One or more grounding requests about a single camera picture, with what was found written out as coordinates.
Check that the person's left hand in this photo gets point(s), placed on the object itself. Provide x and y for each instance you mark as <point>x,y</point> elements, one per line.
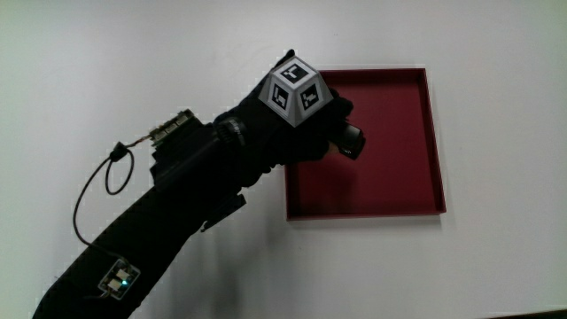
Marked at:
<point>274,137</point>

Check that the dark red square plate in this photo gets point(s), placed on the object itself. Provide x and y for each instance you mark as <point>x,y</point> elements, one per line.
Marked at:
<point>390,173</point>

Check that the person's left forearm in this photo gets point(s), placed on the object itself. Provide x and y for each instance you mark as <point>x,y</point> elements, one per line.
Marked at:
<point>150,230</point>

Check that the black wrist sensor module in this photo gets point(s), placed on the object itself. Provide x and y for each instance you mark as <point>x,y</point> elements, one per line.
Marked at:
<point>181,150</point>

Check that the small circuit board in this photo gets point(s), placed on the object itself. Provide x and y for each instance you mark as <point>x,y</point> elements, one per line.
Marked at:
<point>117,279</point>

